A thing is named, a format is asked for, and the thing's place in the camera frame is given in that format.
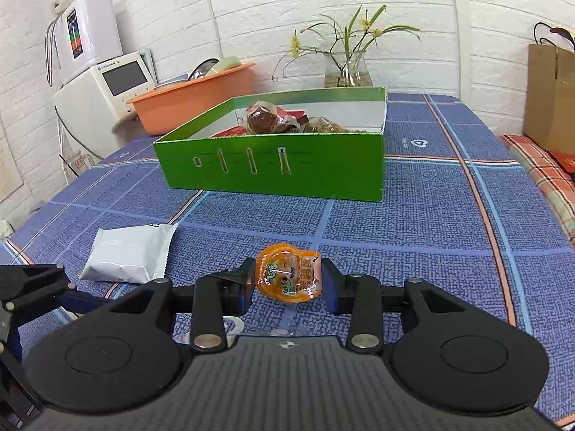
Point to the brown paper bag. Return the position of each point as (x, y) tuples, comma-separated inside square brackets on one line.
[(549, 107)]

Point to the dark brown snack pouch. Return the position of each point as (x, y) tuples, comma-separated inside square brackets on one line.
[(267, 118)]

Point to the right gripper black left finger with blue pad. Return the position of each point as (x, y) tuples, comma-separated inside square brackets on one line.
[(144, 319)]

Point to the orange jelly cup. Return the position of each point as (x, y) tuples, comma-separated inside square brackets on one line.
[(288, 274)]

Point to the white appliance with screen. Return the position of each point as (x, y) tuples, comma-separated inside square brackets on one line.
[(95, 109)]

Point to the red booklet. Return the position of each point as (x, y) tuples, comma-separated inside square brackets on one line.
[(565, 161)]

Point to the green sponge block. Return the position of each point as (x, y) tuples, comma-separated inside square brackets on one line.
[(228, 62)]

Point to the green cardboard box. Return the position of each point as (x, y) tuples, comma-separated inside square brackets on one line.
[(346, 165)]

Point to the metal pot lid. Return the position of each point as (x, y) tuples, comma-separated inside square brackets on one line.
[(203, 69)]

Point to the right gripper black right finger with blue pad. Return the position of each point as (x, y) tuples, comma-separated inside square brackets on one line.
[(366, 300)]

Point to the red nut snack pouch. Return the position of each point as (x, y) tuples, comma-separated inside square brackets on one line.
[(233, 131)]

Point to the glass vase with plant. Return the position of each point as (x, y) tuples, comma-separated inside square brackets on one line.
[(343, 46)]

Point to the orange plastic basin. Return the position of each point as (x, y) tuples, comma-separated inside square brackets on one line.
[(169, 107)]

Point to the orange plaid cushion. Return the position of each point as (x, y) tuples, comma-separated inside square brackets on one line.
[(551, 180)]

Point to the clear cookie bag pink seal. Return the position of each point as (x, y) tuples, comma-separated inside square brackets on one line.
[(323, 125)]

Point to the white water purifier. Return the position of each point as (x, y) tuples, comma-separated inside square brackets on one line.
[(86, 34)]

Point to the white snack packet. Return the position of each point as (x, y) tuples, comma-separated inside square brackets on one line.
[(135, 255)]

